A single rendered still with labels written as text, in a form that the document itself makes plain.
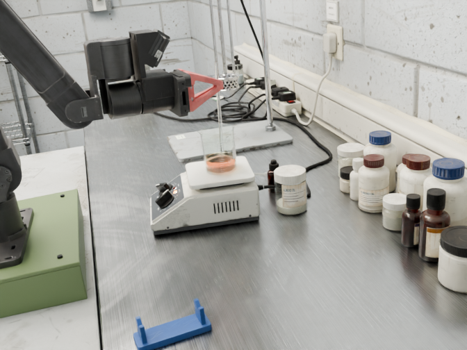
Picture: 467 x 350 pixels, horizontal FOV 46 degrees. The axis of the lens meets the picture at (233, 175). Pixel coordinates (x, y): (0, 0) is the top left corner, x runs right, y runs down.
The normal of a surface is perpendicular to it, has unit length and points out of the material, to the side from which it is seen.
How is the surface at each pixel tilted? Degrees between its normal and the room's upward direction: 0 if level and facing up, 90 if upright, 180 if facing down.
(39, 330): 0
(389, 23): 90
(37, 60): 83
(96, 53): 89
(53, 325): 0
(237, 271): 0
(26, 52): 87
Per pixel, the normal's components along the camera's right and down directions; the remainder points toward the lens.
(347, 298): -0.09, -0.92
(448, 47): -0.96, 0.18
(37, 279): 0.27, 0.34
